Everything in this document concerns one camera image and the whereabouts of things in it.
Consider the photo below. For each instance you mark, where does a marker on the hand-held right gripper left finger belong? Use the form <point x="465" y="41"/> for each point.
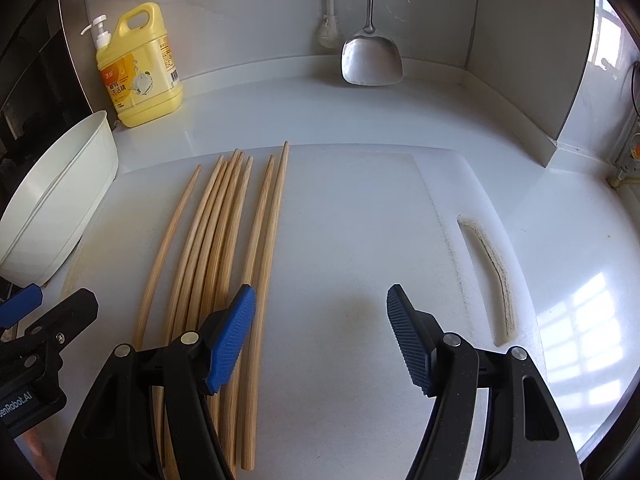
<point x="232" y="340"/>

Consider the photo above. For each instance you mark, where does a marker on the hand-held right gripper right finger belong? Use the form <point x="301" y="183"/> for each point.
<point x="407" y="340"/>

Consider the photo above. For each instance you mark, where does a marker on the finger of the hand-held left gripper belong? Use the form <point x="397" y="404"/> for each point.
<point x="70" y="312"/>
<point x="20" y="302"/>

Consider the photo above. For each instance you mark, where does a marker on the white plastic bowl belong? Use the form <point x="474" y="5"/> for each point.
<point x="55" y="210"/>

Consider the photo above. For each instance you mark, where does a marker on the bunch of wooden chopsticks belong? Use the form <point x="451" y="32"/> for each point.
<point x="210" y="240"/>

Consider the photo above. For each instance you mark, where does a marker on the long wooden chopstick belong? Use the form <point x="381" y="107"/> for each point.
<point x="274" y="225"/>

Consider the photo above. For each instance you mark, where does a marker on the white plastic cutting board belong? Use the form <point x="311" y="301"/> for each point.
<point x="360" y="240"/>

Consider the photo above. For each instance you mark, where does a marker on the black range hood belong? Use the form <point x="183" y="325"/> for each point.
<point x="35" y="85"/>

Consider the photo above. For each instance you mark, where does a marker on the yellow detergent pump bottle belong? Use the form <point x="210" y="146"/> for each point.
<point x="145" y="75"/>

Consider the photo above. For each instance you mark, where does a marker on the metal spatula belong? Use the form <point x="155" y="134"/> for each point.
<point x="371" y="62"/>

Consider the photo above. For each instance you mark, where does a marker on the white dish brush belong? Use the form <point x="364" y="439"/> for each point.
<point x="328" y="32"/>

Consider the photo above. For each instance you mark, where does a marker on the window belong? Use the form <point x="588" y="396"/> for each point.
<point x="610" y="35"/>

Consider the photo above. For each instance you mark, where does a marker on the wall power socket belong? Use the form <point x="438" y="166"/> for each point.
<point x="630" y="165"/>

